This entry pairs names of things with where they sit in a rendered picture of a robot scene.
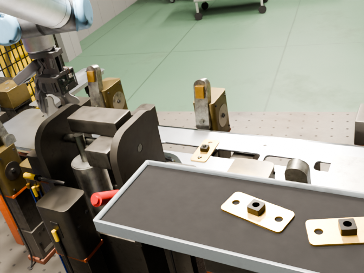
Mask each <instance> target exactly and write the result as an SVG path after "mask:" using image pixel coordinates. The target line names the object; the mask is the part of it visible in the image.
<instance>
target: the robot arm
mask: <svg viewBox="0 0 364 273"><path fill-rule="evenodd" d="M92 24H93V10H92V6H91V3H90V1H89V0H0V45H1V46H10V45H12V44H15V43H17V42H18V41H19V40H22V43H23V45H24V48H25V51H26V52H28V56H29V58H30V59H35V60H33V61H32V62H30V63H29V64H28V65H27V66H26V67H25V68H24V69H23V70H20V71H19V72H18V73H17V75H16V76H15V77H14V78H13V81H14V82H15V84H17V85H18V86H19V85H21V84H23V83H28V82H29V81H30V80H31V78H32V77H33V76H34V75H35V74H36V75H35V76H34V77H35V79H34V83H35V87H34V90H35V99H36V102H37V104H38V106H39V108H40V110H41V112H42V113H43V114H44V116H45V118H46V119H47V118H48V117H50V116H51V115H52V114H54V113H55V112H56V111H58V110H59V108H58V107H56V106H55V103H54V99H53V97H52V96H47V95H48V94H53V95H54V96H56V97H57V98H59V99H60V101H61V105H62V106H65V105H66V104H69V103H72V104H78V103H80V100H79V99H78V98H77V97H75V96H73V95H71V94H70V92H69V91H71V90H72V89H73V88H75V87H76V86H78V85H79V84H78V82H77V78H76V75H75V72H74V69H73V67H66V66H63V64H62V61H61V58H60V55H61V54H62V53H63V51H62V48H57V47H56V45H55V40H54V37H53V34H59V33H67V32H71V31H79V30H83V29H88V28H90V27H91V26H92Z"/></svg>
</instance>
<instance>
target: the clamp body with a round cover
mask: <svg viewBox="0 0 364 273"><path fill-rule="evenodd" d="M227 172H232V173H239V174H246V175H251V176H258V177H265V178H272V179H275V174H276V171H275V165H274V163H273V162H270V161H262V160H254V159H245V158H237V159H235V160H234V161H233V163H232V164H231V166H230V167H229V169H228V170H227Z"/></svg>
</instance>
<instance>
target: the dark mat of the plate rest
mask: <svg viewBox="0 0 364 273"><path fill-rule="evenodd" d="M236 192H241V193H244V194H247V195H249V196H252V197H254V198H257V199H260V200H263V201H265V202H268V203H270V204H274V205H276V206H279V207H282V208H284V209H287V210H289V211H292V212H293V213H294V218H293V219H292V221H291V222H290V223H289V224H288V225H287V227H286V228H285V229H284V230H283V231H282V232H281V233H274V232H272V231H269V230H267V229H264V228H262V227H260V226H257V225H255V224H253V223H250V222H247V221H245V220H243V219H240V218H238V217H236V216H233V215H231V214H229V213H226V212H224V211H222V209H221V206H222V205H223V204H224V203H225V202H226V201H227V200H228V199H229V198H230V197H231V196H232V195H233V194H234V193H236ZM353 217H364V198H358V197H351V196H344V195H340V194H333V193H326V192H320V191H313V190H306V189H301V188H294V187H288V186H281V185H274V184H267V183H260V182H256V181H249V180H243V179H236V178H229V177H222V176H218V175H211V174H204V173H197V172H190V171H183V170H176V169H172V168H165V167H159V166H152V165H148V166H147V167H146V168H145V169H144V170H143V171H142V173H141V174H140V175H139V176H138V177H137V178H136V180H135V181H134V182H133V183H132V184H131V185H130V187H129V188H128V189H127V190H126V191H125V192H124V193H123V194H122V196H121V197H120V198H119V199H118V200H117V201H116V202H115V204H114V205H113V206H112V207H111V208H110V209H109V210H108V211H107V213H106V214H105V215H104V216H103V217H102V218H101V219H100V220H102V221H106V222H110V223H114V224H119V225H123V226H127V227H130V228H135V229H139V230H144V231H148V232H152V233H157V234H160V235H164V236H169V237H173V238H177V239H181V240H185V241H189V242H193V243H197V244H202V245H206V246H210V247H214V248H218V249H222V250H226V251H231V252H235V253H238V254H243V255H247V256H251V257H256V258H260V259H264V260H267V261H272V262H276V263H281V264H285V265H289V266H292V267H297V268H301V269H306V270H310V271H314V272H319V273H364V244H359V245H336V246H312V245H310V244H309V239H308V234H307V229H306V221H308V220H316V219H334V218H353Z"/></svg>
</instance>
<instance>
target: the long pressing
mask: <svg viewBox="0 0 364 273"><path fill-rule="evenodd" d="M42 116H43V117H42ZM45 119H46V117H45V116H44V114H43V113H42V112H41V110H40V108H29V109H25V110H23V111H21V112H19V113H18V114H16V115H15V116H13V117H12V118H11V119H9V120H8V121H6V122H5V123H3V126H4V127H5V129H6V131H7V132H8V133H9V134H13V135H14V136H15V138H16V142H15V143H14V144H15V146H16V148H17V151H18V153H19V155H21V156H25V157H26V156H27V154H29V153H30V152H31V151H32V150H34V149H35V135H36V132H37V129H38V128H39V126H40V124H41V123H42V122H43V121H44V120H45ZM158 128H159V133H160V138H161V143H162V144H173V145H182V146H190V147H199V146H200V145H201V143H202V142H203V141H204V140H205V139H210V140H218V141H219V144H218V146H217V147H216V149H215V150H214V151H216V150H221V151H230V152H238V153H247V154H255V155H258V156H259V158H258V160H262V161H264V160H265V159H266V158H267V157H278V158H286V159H301V160H304V161H305V162H307V163H308V164H309V166H310V175H311V184H312V185H319V186H324V184H325V181H326V178H327V174H328V172H324V171H317V170H315V166H316V164H318V163H325V164H331V163H332V159H333V156H334V155H345V156H350V157H359V158H364V146H359V145H349V144H338V143H332V142H321V141H311V140H301V139H291V138H280V137H274V136H263V135H253V134H243V133H232V132H222V131H211V130H205V129H195V128H185V127H174V126H164V125H158ZM263 145H266V146H265V147H264V146H263ZM164 155H165V159H166V162H174V163H181V164H189V165H194V166H196V167H199V168H206V169H211V170H217V171H225V172H227V170H228V169H229V167H230V166H231V164H232V163H233V161H234V159H227V158H219V157H212V156H210V157H209V158H208V160H207V162H197V161H191V159H190V158H191V157H192V156H193V154H190V153H182V152H174V151H166V150H164ZM285 168H286V166H279V165H275V171H276V174H275V179H279V180H285V177H284V171H285Z"/></svg>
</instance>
